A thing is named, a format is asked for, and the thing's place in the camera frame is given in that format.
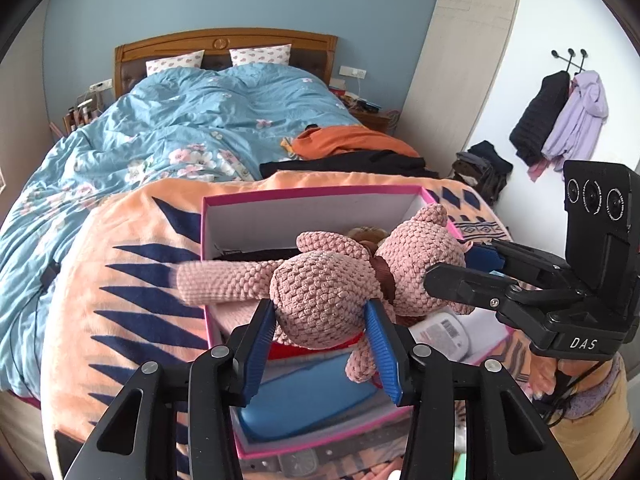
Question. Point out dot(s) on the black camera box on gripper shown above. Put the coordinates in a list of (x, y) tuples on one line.
[(602, 243)]

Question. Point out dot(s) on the right patterned white pillow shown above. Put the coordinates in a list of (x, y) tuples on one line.
[(279, 55)]

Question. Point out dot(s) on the black hanging jacket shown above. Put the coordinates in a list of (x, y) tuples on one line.
[(534, 127)]

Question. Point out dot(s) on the yellow padded jacket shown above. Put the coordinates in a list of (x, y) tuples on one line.
[(594, 426)]

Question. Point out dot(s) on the black cloth in box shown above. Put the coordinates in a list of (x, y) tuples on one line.
[(259, 255)]

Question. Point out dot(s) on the wristwatch in clear bag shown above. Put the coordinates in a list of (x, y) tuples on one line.
[(351, 458)]

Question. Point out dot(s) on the wooden nightstand right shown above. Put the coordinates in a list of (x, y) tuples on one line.
[(371, 116)]

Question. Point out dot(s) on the pink crochet plush bunny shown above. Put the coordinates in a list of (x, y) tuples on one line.
[(319, 296)]

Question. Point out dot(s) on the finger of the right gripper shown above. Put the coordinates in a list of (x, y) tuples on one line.
[(528, 265), (487, 291)]

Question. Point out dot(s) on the left patterned white pillow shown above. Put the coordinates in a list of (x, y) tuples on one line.
[(188, 60)]

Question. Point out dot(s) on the wooden bed headboard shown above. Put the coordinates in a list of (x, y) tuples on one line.
[(311, 51)]

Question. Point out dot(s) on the patterned white pillow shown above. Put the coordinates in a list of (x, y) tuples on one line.
[(188, 60), (279, 55)]

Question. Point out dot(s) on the black garment on bed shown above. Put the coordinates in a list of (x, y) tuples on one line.
[(368, 162)]

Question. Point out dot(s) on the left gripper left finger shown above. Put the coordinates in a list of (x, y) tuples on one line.
[(225, 377)]

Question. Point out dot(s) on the blue flat pouch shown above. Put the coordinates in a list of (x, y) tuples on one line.
[(291, 400)]

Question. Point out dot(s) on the dark clothes pile on floor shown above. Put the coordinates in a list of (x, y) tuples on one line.
[(483, 169)]

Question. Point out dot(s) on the nightstand clutter left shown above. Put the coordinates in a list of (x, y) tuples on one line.
[(88, 106)]

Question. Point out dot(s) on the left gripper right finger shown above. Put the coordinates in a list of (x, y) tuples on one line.
[(417, 376)]

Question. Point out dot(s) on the light blue floral duvet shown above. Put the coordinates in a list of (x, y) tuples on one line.
[(184, 123)]

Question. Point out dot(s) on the orange garment on bed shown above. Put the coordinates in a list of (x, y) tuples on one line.
[(322, 142)]

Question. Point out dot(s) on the white labelled device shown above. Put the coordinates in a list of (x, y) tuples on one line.
[(445, 333)]

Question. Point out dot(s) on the black wall coat hook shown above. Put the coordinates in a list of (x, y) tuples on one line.
[(572, 59)]

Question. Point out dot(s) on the pink cardboard storage box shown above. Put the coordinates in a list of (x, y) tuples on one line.
[(272, 219)]

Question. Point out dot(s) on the lilac hanging hoodie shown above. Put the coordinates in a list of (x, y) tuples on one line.
[(576, 131)]

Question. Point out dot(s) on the orange navy patterned blanket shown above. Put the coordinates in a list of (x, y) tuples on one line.
[(111, 313)]

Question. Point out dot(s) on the white wall socket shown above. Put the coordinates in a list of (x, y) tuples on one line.
[(353, 72)]

